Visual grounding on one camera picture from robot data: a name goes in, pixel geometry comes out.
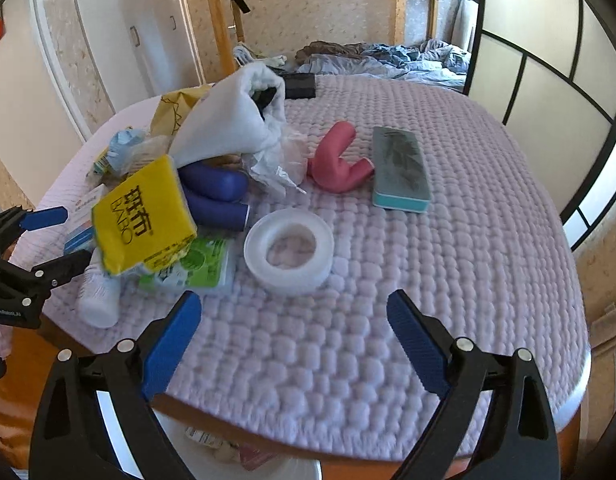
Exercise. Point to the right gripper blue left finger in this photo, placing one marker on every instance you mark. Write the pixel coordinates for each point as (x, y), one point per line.
(134, 377)

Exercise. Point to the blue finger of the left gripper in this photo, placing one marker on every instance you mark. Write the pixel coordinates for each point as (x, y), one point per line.
(41, 219)

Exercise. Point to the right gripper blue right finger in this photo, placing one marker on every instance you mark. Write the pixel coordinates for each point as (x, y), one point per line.
(454, 370)

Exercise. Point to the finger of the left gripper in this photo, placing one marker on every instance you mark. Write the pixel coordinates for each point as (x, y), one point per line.
(62, 270)

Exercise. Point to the white blue medicine box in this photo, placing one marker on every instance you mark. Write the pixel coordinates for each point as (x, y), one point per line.
(80, 231)

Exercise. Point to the white pill bottle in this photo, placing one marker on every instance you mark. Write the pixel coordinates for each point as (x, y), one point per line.
(98, 301)

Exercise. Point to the yellow green packet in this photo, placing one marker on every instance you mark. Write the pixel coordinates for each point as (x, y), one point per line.
(100, 166)

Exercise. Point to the yellow Babo tissue pack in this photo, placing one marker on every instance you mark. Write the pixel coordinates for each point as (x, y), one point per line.
(144, 225)

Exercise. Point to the green Doublemint gum bottle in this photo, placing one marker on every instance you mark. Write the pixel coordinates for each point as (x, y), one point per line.
(208, 267)

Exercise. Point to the white tape roll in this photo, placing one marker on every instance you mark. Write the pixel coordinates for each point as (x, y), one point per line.
(290, 252)

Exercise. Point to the white trash bin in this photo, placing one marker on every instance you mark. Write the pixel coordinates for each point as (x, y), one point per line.
(203, 462)

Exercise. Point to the clear snack packet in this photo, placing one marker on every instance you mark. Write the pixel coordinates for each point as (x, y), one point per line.
(148, 150)

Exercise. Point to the lavender quilted bed cover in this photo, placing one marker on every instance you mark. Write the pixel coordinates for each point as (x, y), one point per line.
(489, 258)

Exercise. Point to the dark blue foam roller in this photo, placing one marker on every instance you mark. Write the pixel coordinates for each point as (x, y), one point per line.
(215, 196)

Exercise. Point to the yellow paper bag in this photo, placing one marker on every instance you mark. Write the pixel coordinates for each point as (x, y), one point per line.
(173, 108)

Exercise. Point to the teal grey sponge block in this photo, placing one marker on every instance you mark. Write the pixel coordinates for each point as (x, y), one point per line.
(400, 176)

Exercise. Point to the white wardrobe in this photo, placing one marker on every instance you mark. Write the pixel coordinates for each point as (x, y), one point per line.
(105, 55)

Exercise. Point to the white cloth bag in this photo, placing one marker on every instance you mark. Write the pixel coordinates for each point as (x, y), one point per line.
(241, 114)

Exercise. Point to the pink U-shaped foam piece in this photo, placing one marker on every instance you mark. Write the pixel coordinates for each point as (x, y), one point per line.
(327, 167)

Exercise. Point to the clear crumpled plastic wrapper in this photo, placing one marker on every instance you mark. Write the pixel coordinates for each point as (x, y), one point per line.
(280, 167)

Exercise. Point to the black flat box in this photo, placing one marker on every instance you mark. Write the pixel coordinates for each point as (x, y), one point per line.
(299, 86)

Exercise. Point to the blue rumpled bedding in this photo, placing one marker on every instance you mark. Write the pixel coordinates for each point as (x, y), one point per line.
(434, 62)

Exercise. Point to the black framed sliding screen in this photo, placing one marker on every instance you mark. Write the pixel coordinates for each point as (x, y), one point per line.
(547, 70)

